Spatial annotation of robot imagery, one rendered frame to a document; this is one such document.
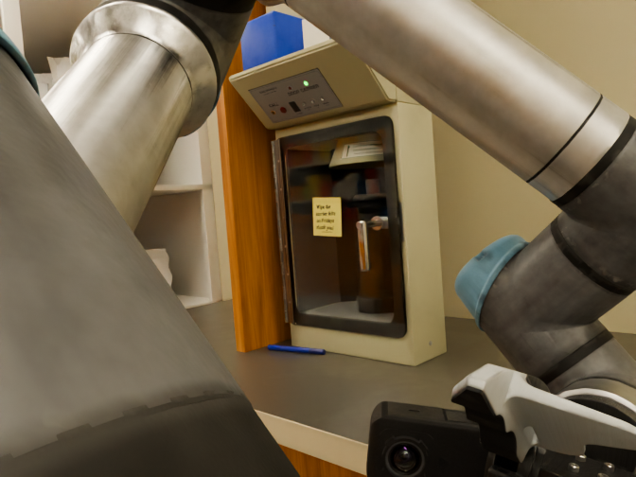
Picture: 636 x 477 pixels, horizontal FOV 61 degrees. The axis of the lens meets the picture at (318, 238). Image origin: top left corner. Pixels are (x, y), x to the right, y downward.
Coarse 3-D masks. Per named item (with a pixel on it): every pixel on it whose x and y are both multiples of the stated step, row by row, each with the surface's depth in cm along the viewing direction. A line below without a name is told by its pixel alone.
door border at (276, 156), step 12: (276, 144) 115; (276, 156) 116; (276, 168) 116; (276, 180) 116; (276, 204) 116; (288, 252) 116; (288, 264) 116; (288, 276) 116; (288, 288) 117; (288, 300) 117; (288, 312) 118
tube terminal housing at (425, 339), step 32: (288, 128) 114; (320, 128) 108; (416, 128) 99; (416, 160) 99; (416, 192) 99; (416, 224) 99; (416, 256) 98; (416, 288) 98; (416, 320) 98; (352, 352) 107; (384, 352) 102; (416, 352) 98
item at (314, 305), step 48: (288, 144) 113; (336, 144) 104; (384, 144) 96; (288, 192) 114; (336, 192) 105; (384, 192) 97; (288, 240) 116; (336, 240) 106; (384, 240) 98; (336, 288) 107; (384, 288) 99; (384, 336) 100
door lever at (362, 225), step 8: (376, 216) 98; (360, 224) 95; (368, 224) 96; (376, 224) 98; (360, 232) 95; (360, 240) 95; (368, 240) 96; (360, 248) 96; (368, 248) 96; (360, 256) 96; (368, 256) 95; (360, 264) 96; (368, 264) 95
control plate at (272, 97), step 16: (288, 80) 100; (304, 80) 98; (320, 80) 97; (256, 96) 108; (272, 96) 106; (288, 96) 104; (304, 96) 102; (320, 96) 100; (336, 96) 98; (288, 112) 107; (304, 112) 105
